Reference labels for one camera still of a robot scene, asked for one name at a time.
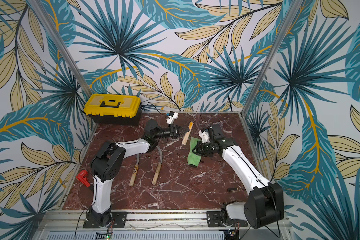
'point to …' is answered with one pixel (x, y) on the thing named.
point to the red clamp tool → (82, 176)
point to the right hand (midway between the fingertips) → (194, 150)
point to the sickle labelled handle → (186, 135)
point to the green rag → (193, 158)
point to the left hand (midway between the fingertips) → (189, 132)
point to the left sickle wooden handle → (131, 182)
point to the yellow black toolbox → (116, 109)
